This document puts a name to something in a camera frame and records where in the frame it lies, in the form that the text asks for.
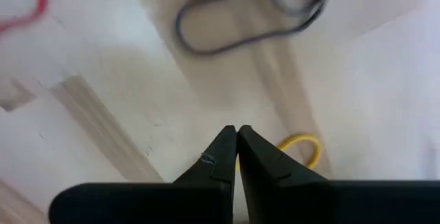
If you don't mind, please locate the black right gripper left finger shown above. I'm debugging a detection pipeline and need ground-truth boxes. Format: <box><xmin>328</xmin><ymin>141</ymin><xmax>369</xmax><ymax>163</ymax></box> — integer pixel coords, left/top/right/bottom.
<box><xmin>171</xmin><ymin>124</ymin><xmax>238</xmax><ymax>186</ymax></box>

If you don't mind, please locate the yellow rubber band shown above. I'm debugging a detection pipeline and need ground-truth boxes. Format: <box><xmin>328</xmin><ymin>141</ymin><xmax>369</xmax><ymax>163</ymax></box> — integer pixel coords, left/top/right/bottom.
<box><xmin>235</xmin><ymin>133</ymin><xmax>324</xmax><ymax>170</ymax></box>

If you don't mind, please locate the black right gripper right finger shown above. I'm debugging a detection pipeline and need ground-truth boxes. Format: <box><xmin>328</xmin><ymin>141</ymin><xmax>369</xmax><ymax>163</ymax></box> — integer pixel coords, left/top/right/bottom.
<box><xmin>237</xmin><ymin>124</ymin><xmax>329</xmax><ymax>186</ymax></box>

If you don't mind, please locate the dark brown rubber band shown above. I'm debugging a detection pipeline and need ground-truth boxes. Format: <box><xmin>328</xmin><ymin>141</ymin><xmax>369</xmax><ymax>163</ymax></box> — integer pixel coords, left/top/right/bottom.
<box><xmin>174</xmin><ymin>0</ymin><xmax>331</xmax><ymax>56</ymax></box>

